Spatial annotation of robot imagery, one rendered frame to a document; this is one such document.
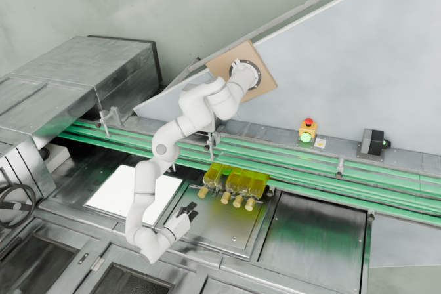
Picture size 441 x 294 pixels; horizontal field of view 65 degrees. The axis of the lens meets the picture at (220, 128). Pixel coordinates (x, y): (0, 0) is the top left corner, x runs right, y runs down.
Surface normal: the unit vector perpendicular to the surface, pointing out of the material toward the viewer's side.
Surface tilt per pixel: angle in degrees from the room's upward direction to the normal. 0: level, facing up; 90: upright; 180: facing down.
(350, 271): 90
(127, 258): 90
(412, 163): 90
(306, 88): 0
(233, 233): 90
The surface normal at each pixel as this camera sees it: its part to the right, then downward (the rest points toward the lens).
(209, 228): -0.07, -0.81
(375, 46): -0.37, 0.58
